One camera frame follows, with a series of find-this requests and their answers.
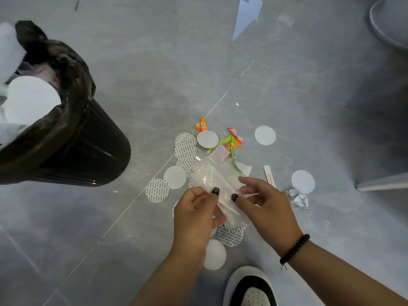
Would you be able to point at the black garbage bag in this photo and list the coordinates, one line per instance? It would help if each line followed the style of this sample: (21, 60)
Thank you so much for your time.
(63, 92)

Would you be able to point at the torn white paper piece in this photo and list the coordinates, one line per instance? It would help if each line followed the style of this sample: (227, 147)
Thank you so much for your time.
(245, 168)

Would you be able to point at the red and green snack wrapper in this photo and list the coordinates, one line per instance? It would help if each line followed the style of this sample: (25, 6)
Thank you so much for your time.
(232, 141)

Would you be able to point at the white paper strip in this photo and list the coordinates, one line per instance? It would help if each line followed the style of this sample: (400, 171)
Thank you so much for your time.
(269, 175)

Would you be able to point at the large white round disc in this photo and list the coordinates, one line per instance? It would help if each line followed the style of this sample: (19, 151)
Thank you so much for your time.
(32, 100)

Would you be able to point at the grey round table base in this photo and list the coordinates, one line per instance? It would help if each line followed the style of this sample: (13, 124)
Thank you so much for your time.
(390, 20)

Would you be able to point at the orange candy wrapper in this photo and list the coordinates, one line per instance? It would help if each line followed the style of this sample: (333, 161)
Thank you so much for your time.
(201, 125)

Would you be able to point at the person's right thumb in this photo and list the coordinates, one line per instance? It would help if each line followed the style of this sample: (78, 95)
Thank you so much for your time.
(244, 206)

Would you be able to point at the person's right hand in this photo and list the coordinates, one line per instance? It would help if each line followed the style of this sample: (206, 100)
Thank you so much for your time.
(271, 213)

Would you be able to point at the white paper scrap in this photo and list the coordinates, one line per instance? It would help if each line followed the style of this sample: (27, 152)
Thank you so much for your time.
(9, 132)

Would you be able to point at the black ribbed trash bin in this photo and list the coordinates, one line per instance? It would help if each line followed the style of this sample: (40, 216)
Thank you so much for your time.
(95, 149)

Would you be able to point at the white foam sheet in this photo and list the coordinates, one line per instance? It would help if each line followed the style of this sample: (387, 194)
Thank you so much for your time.
(9, 50)

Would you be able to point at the white furniture foot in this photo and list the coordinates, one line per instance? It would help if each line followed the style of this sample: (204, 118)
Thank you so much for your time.
(382, 183)

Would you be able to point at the black and white shoe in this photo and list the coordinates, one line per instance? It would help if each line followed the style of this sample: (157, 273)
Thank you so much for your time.
(250, 289)

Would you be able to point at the plain white round disc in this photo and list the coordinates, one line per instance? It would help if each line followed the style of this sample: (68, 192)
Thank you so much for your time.
(265, 135)
(207, 139)
(302, 181)
(215, 255)
(175, 177)

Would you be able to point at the crumpled white paper ball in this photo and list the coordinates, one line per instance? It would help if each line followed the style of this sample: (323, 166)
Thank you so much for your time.
(297, 197)

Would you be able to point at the crumpled clear wrapper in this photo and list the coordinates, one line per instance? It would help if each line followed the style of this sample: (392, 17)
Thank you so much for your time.
(43, 73)

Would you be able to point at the person's left hand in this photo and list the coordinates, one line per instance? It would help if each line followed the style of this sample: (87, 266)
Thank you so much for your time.
(191, 223)

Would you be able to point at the scattered printed round seals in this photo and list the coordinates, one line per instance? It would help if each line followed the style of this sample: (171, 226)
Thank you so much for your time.
(185, 152)

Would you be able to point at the person's left forearm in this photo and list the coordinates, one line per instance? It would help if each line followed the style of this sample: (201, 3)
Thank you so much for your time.
(172, 277)

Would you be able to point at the person's left thumb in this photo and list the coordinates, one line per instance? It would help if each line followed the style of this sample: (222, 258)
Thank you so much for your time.
(213, 202)

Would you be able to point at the person's right forearm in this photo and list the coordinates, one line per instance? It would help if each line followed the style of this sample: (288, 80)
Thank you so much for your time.
(334, 277)

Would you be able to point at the clear plastic bag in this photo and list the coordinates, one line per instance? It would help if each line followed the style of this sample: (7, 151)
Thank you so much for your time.
(212, 178)

